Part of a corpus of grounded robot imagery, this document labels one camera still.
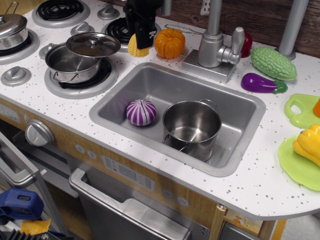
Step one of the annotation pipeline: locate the steel pot on burner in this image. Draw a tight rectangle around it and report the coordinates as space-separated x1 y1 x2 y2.
45 43 102 84

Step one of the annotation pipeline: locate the yellow toy bell pepper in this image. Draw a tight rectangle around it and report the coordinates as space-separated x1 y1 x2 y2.
292 124 320 167

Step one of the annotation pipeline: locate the yellow toy corn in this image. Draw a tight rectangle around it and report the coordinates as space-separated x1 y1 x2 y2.
127 34 149 58

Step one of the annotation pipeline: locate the front left black burner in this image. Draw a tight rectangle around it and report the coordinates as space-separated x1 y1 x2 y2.
44 57 118 100

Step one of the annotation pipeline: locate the blue clamp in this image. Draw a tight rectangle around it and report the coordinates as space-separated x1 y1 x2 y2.
0 188 45 220

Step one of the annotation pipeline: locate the light green plate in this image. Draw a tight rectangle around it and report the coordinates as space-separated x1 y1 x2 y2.
277 134 320 192

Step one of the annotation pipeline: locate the silver oven door handle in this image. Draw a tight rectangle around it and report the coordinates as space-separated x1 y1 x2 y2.
0 139 47 191

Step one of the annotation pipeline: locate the green toy cutting board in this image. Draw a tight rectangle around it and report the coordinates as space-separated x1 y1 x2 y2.
283 93 320 129

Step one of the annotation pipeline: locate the steel pot in sink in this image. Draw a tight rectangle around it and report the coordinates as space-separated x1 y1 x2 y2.
162 99 222 162

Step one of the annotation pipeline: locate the back left black burner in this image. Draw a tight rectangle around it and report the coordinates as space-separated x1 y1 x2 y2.
31 0 90 29

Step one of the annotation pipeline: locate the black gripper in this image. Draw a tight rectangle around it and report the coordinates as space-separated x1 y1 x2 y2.
124 0 164 49

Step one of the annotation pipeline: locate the grey stove knob back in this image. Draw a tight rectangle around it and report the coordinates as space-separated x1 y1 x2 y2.
97 4 120 21

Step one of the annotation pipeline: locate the orange toy piece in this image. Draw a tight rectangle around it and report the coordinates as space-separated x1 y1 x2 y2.
312 99 320 117

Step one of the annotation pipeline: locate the black burner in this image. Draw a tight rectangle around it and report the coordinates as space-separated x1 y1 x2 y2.
31 0 90 29
102 17 161 53
44 57 118 100

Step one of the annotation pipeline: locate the back right black burner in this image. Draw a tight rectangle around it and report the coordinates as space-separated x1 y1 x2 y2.
102 17 161 53

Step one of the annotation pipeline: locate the grey post left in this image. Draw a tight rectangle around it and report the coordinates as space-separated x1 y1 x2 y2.
160 0 172 17

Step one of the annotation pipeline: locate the grey stove knob front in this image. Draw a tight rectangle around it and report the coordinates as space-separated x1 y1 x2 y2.
0 66 31 87

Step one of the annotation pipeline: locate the purple striped toy onion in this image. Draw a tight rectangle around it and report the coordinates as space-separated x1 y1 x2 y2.
126 99 157 127

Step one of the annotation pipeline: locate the silver dishwasher door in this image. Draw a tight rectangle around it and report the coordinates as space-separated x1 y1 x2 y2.
69 168 210 240

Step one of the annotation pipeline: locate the lidded steel pot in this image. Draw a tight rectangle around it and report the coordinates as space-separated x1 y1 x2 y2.
0 1 29 51

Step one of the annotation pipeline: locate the grey post right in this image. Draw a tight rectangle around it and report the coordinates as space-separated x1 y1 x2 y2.
276 0 309 60

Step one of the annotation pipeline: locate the orange toy pumpkin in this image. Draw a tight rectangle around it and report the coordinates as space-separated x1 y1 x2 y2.
154 28 186 59

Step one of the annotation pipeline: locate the silver toy faucet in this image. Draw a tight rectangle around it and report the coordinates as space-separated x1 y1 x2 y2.
182 0 245 84

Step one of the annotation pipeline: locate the grey oven dial knob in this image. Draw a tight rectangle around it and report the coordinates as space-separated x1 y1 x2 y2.
24 119 55 147

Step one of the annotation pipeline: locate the grey toy sink basin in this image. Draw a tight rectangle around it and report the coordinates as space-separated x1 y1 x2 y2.
89 62 266 177

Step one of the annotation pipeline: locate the steel pot lid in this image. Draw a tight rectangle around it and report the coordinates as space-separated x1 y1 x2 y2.
65 32 121 58

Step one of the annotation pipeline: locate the grey stove knob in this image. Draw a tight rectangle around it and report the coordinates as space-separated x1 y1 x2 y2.
97 4 120 21
0 66 31 87
70 21 95 36

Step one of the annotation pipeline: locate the far left burner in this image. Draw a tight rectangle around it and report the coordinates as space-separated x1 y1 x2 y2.
0 29 40 65

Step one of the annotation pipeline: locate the grey stove knob middle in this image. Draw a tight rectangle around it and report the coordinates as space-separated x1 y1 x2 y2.
70 21 95 36

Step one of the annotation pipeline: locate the red toy apple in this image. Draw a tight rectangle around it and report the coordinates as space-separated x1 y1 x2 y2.
241 31 253 58

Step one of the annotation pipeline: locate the green toy bitter melon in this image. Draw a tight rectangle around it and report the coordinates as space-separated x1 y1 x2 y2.
250 46 298 81

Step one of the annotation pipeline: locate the purple toy eggplant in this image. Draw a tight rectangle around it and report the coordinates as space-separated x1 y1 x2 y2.
240 73 288 94

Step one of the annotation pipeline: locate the grey post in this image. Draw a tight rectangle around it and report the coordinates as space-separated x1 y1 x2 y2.
160 0 172 17
276 0 309 60

